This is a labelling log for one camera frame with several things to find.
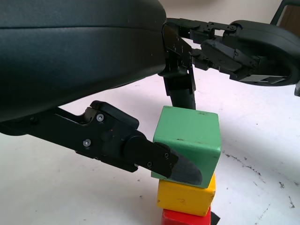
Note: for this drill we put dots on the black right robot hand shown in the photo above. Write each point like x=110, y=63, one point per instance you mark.
x=264, y=47

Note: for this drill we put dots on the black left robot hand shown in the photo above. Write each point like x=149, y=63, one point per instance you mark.
x=70, y=54

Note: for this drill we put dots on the green wooden block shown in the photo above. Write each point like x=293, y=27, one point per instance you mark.
x=189, y=131

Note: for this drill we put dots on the yellow wooden block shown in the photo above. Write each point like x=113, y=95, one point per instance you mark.
x=182, y=197

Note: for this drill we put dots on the red wooden block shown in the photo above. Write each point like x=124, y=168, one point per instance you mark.
x=180, y=218

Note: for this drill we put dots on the black tape strip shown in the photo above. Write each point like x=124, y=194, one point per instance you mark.
x=215, y=219

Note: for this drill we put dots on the dark metal frame bar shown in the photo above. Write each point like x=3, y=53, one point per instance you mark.
x=277, y=11

